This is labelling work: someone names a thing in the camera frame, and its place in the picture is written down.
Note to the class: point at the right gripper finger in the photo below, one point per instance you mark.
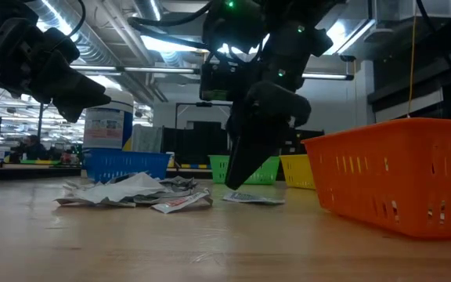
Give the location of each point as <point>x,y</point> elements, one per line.
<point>245,152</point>
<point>272,141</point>

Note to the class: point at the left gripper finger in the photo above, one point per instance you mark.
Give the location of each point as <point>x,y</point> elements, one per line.
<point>73,90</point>
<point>73,114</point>

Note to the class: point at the black text white packet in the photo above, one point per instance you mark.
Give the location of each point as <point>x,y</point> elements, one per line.
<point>253,198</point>

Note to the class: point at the green plastic basket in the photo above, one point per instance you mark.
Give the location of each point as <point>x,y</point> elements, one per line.
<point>215,168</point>

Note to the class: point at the white wipes canister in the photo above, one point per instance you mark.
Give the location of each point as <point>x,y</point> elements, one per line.
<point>108,133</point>

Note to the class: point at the yellow plastic basket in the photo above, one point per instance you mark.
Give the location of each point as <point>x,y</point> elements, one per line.
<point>298,172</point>

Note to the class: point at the black cabinet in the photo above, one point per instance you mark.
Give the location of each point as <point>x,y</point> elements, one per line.
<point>194,141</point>

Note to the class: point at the person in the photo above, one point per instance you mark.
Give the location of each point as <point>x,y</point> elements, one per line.
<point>33,150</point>

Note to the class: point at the yellow black striped bar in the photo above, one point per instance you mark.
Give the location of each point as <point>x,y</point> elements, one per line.
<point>190,166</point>

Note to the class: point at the green yellow strip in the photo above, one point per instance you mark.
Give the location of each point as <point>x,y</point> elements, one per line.
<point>37,161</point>

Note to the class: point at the crumpled white packet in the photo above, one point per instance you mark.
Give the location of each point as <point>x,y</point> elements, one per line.
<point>76,184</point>

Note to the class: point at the blue plastic basket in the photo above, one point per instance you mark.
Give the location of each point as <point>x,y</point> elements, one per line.
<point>123,162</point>

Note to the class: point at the crumpled grey print packet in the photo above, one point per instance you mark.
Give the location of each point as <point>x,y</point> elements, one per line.
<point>178,182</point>

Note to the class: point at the small white bottle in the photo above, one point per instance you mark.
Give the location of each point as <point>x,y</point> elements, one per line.
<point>170,156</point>

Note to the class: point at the grey cloth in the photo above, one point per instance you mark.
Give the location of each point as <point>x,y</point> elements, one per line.
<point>147,139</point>

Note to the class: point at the orange label white packet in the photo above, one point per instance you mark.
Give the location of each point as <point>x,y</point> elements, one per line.
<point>178,203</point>

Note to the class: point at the flat grey white packet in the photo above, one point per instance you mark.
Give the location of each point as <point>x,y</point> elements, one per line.
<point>73,201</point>

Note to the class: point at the long ceiling light bar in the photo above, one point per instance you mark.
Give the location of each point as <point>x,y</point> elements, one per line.
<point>159,69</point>

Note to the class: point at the large plain white packet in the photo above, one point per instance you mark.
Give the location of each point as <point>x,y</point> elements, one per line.
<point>127,190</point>

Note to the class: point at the orange plastic basket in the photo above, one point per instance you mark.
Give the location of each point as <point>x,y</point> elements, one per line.
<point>386,176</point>

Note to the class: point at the black slanted beam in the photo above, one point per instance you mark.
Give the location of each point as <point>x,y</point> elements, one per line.
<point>425,74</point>

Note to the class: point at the white ceiling unit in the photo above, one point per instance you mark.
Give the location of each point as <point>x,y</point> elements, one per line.
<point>405,15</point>

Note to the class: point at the black metal frame stand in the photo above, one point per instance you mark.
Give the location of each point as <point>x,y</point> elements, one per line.
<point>204,104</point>
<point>40,129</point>

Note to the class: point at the large silver ventilation duct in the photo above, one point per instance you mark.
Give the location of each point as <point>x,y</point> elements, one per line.
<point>92,43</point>

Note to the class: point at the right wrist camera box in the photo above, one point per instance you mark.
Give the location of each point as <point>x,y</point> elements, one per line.
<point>221,84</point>

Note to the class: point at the small silver ventilation duct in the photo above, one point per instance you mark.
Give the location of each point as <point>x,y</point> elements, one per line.
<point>145,8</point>

